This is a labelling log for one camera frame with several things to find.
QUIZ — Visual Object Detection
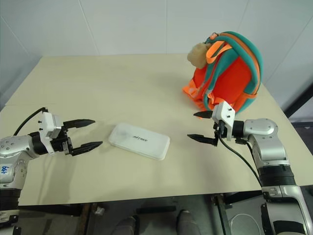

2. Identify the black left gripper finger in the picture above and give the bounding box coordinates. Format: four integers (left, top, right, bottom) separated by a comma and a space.
71, 141, 104, 157
64, 118, 96, 130

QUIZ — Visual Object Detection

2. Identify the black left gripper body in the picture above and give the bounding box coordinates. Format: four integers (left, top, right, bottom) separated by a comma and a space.
49, 125, 74, 157

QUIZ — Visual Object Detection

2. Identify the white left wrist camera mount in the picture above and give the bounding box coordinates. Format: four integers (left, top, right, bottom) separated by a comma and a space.
38, 111, 66, 156

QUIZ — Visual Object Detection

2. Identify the black table frame bar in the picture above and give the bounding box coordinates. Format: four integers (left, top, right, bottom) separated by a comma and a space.
211, 190, 263, 205

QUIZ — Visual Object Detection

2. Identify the grey rounded shape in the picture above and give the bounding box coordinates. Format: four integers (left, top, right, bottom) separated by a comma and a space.
176, 210, 197, 235
114, 214, 138, 235

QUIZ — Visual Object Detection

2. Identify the orange and teal backpack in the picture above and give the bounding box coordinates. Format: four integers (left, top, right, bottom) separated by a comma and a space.
181, 31, 265, 115

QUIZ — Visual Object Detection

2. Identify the beige plush toy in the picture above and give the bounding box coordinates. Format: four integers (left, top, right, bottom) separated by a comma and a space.
187, 42, 212, 70

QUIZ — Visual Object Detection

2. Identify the thin white floor cable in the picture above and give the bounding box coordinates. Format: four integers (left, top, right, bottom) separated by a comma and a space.
229, 213, 260, 232

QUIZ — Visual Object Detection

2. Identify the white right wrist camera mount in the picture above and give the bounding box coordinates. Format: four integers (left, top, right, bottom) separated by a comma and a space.
211, 101, 236, 142

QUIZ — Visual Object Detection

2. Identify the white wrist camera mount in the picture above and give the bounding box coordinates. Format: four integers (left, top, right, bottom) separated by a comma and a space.
211, 101, 236, 142
38, 111, 66, 156

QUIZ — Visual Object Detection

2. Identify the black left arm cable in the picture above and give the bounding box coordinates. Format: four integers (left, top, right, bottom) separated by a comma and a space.
13, 107, 47, 137

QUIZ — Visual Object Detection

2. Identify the white rectangular pouch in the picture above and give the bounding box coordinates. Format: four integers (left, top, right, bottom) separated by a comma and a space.
108, 122, 171, 162

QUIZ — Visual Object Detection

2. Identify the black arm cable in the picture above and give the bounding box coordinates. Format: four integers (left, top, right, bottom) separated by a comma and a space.
218, 134, 263, 188
13, 107, 47, 137

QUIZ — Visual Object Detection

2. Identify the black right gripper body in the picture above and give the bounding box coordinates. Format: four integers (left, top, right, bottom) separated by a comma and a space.
212, 119, 227, 147

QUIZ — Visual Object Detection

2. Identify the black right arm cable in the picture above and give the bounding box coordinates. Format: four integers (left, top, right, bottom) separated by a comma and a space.
218, 134, 263, 188

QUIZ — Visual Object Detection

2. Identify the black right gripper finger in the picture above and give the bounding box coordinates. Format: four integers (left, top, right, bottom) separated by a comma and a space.
193, 110, 214, 120
187, 133, 219, 147

